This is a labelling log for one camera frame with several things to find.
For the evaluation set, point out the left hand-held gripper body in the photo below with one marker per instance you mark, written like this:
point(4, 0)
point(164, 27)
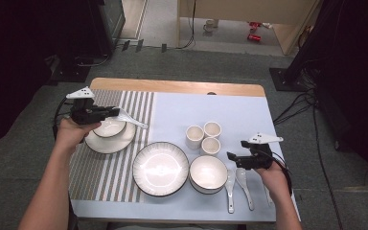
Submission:
point(86, 111)

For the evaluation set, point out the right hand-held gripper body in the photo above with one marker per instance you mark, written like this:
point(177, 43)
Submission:
point(257, 159)

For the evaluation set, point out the white bowl with dark rim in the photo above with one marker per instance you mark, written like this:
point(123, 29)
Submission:
point(204, 192)
point(110, 127)
point(208, 172)

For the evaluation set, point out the white ceramic spoon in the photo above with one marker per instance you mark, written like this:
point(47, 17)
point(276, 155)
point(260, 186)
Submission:
point(230, 188)
point(131, 119)
point(244, 185)

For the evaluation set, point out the white plate with dark rim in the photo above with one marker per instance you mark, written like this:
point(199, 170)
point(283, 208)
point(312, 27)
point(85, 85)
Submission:
point(159, 167)
point(108, 145)

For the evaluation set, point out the person's left hand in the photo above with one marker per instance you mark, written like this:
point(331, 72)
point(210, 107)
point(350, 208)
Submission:
point(72, 134)

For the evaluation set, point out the person's right hand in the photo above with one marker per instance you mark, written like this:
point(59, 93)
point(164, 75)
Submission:
point(276, 182)

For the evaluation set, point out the beige ceramic cup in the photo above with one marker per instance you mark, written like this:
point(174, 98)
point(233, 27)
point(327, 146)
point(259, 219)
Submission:
point(212, 128)
point(211, 145)
point(194, 132)

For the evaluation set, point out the black flat stand base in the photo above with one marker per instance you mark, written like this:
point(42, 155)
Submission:
point(72, 72)

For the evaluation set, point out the light blue table mat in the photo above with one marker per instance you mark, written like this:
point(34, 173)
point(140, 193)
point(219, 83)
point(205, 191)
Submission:
point(204, 108)

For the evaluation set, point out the brown white striped placemat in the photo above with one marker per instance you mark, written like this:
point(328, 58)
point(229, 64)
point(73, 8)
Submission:
point(115, 172)

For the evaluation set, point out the black table grommet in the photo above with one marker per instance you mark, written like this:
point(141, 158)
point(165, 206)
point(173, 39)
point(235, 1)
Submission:
point(211, 93)

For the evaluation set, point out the wooden table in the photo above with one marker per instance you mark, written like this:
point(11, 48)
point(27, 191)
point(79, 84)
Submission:
point(172, 86)

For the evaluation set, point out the black tape strip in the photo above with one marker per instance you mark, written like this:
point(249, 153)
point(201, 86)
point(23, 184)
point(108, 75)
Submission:
point(164, 48)
point(125, 45)
point(139, 45)

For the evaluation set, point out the dark cabinet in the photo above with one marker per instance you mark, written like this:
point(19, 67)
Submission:
point(111, 25)

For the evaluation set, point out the black curtain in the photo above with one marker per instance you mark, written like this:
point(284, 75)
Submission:
point(12, 64)
point(364, 96)

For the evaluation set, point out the black metal stand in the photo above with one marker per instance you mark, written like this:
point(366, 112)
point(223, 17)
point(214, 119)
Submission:
point(303, 54)

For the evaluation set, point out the red drink can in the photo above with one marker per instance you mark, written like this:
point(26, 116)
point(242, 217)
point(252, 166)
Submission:
point(254, 37)
point(254, 25)

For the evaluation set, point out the beige mug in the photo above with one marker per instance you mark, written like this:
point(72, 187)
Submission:
point(210, 25)

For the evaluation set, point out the beige wooden cabinet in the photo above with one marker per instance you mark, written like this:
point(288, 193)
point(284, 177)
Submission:
point(236, 9)

